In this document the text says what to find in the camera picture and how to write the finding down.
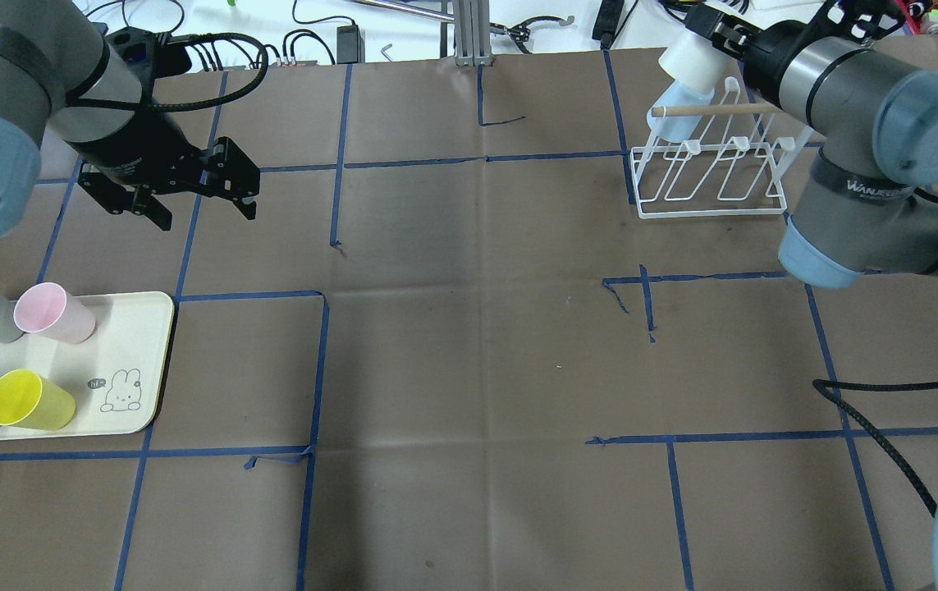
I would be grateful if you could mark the cream plastic tray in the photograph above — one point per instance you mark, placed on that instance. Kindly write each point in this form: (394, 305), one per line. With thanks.
(115, 376)

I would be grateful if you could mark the aluminium frame post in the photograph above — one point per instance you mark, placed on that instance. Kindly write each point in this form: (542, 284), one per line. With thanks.
(472, 32)

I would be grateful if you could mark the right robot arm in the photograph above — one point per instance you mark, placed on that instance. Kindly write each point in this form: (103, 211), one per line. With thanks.
(869, 202)

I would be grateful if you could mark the light blue plastic cup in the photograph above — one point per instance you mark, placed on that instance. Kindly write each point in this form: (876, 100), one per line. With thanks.
(676, 129)

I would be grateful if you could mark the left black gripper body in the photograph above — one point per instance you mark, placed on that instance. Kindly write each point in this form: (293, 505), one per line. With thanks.
(134, 151)

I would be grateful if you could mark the white wire cup rack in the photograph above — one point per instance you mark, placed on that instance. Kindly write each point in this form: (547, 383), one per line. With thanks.
(734, 166)

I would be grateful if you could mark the cream white plastic cup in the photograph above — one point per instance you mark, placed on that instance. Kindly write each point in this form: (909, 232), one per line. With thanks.
(692, 60)

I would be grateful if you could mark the yellow plastic cup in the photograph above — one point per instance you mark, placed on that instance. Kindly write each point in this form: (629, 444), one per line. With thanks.
(30, 401)

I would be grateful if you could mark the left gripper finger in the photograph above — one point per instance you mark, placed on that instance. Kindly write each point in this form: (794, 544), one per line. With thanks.
(246, 205)
(159, 216)

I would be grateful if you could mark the black power adapter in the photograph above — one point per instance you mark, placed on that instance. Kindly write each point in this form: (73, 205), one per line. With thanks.
(350, 47)

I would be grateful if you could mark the pink plastic cup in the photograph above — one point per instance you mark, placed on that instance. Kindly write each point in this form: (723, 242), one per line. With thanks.
(50, 311)

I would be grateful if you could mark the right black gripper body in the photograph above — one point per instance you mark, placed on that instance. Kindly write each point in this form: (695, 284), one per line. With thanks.
(761, 55)

